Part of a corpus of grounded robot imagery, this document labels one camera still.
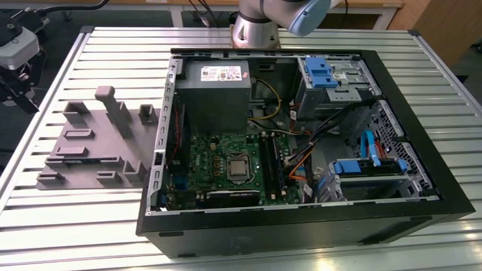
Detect silver disk bay bracket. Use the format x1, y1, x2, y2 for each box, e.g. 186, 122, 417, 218
327, 169, 439, 203

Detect blue disk carrier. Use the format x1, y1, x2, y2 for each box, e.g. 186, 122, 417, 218
332, 158, 407, 174

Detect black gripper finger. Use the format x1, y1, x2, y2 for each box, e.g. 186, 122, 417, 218
14, 93, 38, 115

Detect black cable bundle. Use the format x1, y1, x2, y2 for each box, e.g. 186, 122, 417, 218
289, 100, 377, 164

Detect CPU socket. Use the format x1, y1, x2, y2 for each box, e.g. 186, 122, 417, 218
224, 152, 253, 186

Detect black open PC case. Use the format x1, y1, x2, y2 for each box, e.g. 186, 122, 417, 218
134, 47, 475, 258

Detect blue flat data cable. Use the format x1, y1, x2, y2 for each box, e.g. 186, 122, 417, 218
360, 130, 380, 166

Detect orange cable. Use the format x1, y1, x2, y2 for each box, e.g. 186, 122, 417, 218
288, 159, 313, 181

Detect wooden desk white legs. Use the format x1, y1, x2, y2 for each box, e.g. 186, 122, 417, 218
142, 0, 405, 30

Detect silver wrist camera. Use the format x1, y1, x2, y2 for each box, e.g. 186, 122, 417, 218
0, 27, 41, 71

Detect gray power supply unit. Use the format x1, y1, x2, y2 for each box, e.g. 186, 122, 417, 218
176, 60, 252, 136

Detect silver CPU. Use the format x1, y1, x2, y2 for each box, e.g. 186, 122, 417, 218
226, 159, 250, 177

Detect black camera cable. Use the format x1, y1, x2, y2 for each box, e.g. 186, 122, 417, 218
36, 0, 110, 14

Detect RAM memory stick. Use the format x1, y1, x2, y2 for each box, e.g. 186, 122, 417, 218
56, 158, 114, 165

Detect yellow wire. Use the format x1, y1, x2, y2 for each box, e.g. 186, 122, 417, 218
248, 78, 283, 122

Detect silver drive cage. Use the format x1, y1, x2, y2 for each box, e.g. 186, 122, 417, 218
295, 55, 380, 121

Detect black RAM slot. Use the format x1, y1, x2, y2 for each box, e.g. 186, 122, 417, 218
257, 133, 273, 198

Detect black graphics card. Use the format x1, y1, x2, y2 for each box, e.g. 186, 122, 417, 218
204, 189, 261, 206

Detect wooden cabinet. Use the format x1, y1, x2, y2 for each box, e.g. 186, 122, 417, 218
389, 0, 482, 77

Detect blue drive bay latch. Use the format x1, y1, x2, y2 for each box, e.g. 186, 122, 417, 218
304, 56, 339, 89

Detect gray parts rack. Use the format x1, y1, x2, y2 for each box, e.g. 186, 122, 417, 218
36, 85, 161, 190

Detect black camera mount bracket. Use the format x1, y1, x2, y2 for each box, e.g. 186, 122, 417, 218
0, 8, 49, 46

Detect green motherboard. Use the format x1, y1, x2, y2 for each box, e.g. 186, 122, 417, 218
165, 132, 301, 208

